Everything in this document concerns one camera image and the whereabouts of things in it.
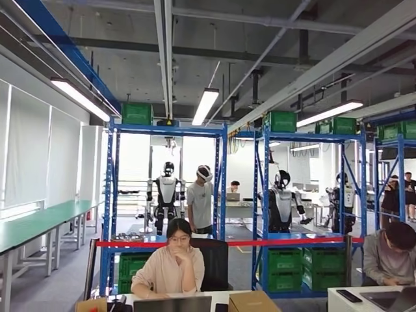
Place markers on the blue metal shelf rack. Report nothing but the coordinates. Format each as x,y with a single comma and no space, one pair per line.
402,181
265,194
106,206

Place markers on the green-top workbench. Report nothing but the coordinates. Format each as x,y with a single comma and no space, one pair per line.
75,209
26,226

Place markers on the white VR headset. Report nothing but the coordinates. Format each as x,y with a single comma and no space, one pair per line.
204,174

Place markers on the person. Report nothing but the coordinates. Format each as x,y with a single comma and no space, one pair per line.
386,262
199,204
165,271
234,186
389,200
410,194

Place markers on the long ceiling light strip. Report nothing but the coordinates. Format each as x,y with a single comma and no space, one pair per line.
205,106
330,113
79,99

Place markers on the grey open laptop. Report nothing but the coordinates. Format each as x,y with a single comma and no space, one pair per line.
172,305
389,301
233,197

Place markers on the black and yellow hoist box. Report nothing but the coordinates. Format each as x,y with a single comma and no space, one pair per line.
167,122

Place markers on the white and black humanoid robot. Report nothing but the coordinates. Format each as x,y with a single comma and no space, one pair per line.
347,202
167,191
281,206

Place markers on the white desk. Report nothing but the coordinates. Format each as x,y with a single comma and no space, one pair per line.
237,209

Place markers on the black office chair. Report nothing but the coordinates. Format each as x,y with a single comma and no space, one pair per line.
214,262

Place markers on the grey steel table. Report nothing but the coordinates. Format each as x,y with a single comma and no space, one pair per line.
220,296

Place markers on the black smartphone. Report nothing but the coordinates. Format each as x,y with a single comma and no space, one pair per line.
221,308
349,296

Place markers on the closed cardboard box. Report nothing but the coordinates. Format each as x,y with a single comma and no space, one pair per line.
253,302

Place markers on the grey roller blind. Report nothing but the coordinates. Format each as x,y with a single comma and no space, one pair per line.
65,159
29,146
4,146

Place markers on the open cardboard box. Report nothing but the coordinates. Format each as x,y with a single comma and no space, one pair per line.
90,305

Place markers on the white table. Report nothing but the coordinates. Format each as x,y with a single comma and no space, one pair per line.
341,303

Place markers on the blue overhead beam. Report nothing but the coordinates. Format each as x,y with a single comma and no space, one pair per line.
55,34

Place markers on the white twin overhead rail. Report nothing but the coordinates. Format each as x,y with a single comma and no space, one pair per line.
164,56

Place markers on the leaning dark frame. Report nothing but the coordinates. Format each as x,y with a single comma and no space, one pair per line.
90,267

